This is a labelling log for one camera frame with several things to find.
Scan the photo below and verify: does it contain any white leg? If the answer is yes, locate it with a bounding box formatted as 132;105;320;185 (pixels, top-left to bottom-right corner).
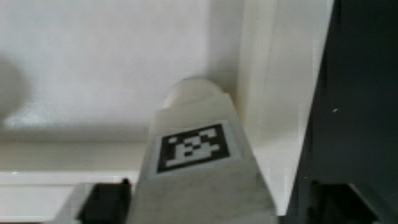
128;78;279;224

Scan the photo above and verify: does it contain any white square table top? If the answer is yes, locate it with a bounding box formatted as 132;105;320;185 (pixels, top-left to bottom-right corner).
0;0;336;216

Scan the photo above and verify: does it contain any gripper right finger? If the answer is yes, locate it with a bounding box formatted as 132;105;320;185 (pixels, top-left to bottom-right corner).
307;181;380;224

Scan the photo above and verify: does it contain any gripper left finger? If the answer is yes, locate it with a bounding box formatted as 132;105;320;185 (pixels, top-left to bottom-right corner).
76;179;132;224

